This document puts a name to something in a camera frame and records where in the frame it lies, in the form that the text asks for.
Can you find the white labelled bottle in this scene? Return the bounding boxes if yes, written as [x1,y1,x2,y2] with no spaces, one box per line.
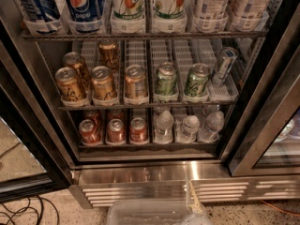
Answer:
[192,0,228,33]
[227,0,270,32]

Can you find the gold can rear centre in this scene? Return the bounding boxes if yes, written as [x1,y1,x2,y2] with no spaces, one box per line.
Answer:
[97,40,119,71]

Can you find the white labelled bottle right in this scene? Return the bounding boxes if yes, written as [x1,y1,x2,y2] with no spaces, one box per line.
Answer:
[227,0,270,32]

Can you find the orange floor cable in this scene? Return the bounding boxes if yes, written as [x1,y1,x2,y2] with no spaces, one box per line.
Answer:
[261,200,300,218]

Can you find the steel fridge base grille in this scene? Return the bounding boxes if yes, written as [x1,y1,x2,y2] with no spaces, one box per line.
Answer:
[69,161,300,209]

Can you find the green can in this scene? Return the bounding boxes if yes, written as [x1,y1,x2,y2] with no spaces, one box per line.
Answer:
[155,62,177,96]
[184,63,210,98]

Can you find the slim silver can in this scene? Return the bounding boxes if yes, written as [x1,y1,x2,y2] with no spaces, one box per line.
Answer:
[211,47,238,87]

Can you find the red can rear left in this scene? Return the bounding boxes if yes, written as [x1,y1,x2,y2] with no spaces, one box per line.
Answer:
[83,110,102,128]

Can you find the rear water bottle right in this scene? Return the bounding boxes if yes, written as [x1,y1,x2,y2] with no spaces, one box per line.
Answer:
[201,104,219,117]

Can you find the gold can column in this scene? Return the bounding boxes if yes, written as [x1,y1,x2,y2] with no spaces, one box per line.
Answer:
[125,65,147,99]
[91,66,117,100]

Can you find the green can right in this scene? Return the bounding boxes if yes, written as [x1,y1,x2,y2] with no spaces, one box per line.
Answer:
[184,63,210,98]

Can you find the red can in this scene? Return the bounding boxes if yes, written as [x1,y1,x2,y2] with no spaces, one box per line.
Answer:
[107,119,125,143]
[129,117,147,143]
[83,110,102,128]
[108,110,126,122]
[79,119,101,143]

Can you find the white labelled bottle left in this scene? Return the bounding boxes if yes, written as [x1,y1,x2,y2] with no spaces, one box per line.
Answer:
[192,0,228,33]

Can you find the left glass fridge door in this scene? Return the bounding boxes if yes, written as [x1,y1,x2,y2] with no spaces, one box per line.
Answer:
[0,40,73,203]

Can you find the green can left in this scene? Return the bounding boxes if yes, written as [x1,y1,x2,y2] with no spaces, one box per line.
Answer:
[155,62,177,96]

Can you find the red can rear middle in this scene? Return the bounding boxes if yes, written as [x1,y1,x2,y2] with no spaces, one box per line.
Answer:
[108,110,126,122]

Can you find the blue pepsi bottle far left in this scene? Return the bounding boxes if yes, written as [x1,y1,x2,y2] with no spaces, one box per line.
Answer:
[21,0,60,35]

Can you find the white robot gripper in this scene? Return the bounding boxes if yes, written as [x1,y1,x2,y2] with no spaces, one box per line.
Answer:
[174,180,214,225]

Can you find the right glass fridge door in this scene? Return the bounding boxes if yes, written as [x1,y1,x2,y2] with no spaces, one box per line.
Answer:
[229,44,300,177]

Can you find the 7up zero bottle left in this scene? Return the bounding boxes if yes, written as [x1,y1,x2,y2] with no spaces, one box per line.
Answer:
[111,0,144,33]

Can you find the gold can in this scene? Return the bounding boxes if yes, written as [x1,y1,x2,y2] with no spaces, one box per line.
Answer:
[55,67,86,102]
[97,40,119,71]
[63,52,90,90]

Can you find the gold can front left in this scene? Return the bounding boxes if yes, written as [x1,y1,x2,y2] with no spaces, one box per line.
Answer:
[55,67,86,102]

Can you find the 7up zero bottle right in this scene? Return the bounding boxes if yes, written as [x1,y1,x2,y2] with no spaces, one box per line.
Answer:
[152,0,187,33]

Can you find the blue pepsi bottle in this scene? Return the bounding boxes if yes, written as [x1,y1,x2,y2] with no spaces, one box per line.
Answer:
[21,0,60,35]
[66,0,101,33]

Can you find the gold can back left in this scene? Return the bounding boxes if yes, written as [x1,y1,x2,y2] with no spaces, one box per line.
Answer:
[63,52,90,90]

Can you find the red can front left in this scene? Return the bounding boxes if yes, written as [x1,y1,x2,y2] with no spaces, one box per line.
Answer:
[79,119,101,143]

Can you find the black floor cables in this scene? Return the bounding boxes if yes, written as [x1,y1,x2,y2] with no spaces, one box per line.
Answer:
[0,195,60,225]

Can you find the clear plastic bin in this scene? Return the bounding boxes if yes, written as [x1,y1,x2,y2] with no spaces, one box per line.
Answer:
[106,199,193,225]

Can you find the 7up zero bottle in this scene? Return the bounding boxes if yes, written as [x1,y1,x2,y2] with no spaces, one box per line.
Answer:
[152,0,187,33]
[111,0,144,33]

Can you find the glass fridge door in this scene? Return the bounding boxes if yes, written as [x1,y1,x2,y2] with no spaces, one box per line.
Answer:
[229,44,300,177]
[0,40,73,203]

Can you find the clear water bottle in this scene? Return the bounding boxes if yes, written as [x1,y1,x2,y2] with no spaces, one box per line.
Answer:
[175,115,200,143]
[154,111,174,144]
[199,111,225,143]

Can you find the red can front right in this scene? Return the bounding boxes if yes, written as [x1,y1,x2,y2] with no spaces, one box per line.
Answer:
[129,117,147,143]

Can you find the red can front middle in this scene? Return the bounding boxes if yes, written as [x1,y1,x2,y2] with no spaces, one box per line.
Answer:
[107,119,125,143]

